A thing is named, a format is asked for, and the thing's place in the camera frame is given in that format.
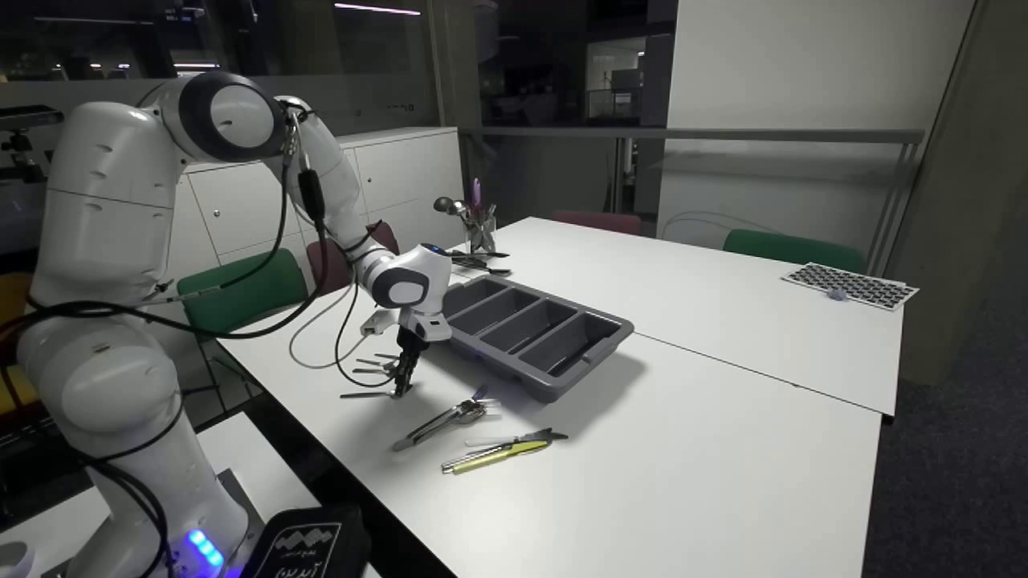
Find grey handrail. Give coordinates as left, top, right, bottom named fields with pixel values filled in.
left=459, top=121, right=929, bottom=148

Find small silver tongs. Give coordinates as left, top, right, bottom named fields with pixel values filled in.
left=390, top=384, right=494, bottom=453

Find black control box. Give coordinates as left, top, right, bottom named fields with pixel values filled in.
left=237, top=505, right=372, bottom=578

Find silver ladle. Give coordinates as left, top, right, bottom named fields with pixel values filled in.
left=432, top=194, right=472, bottom=224

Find yellow-green handled peeler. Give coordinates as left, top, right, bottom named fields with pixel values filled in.
left=437, top=425, right=569, bottom=477

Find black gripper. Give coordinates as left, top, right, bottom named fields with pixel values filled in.
left=393, top=317, right=432, bottom=401

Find long black-tipped tongs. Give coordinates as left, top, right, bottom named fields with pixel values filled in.
left=439, top=248, right=499, bottom=273
left=470, top=249, right=516, bottom=278

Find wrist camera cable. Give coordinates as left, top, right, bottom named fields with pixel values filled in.
left=275, top=100, right=402, bottom=392

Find green chair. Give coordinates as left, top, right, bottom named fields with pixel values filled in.
left=173, top=248, right=311, bottom=338
left=720, top=224, right=872, bottom=275

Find grey plastic cutlery tray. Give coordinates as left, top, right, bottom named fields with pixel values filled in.
left=425, top=273, right=640, bottom=403

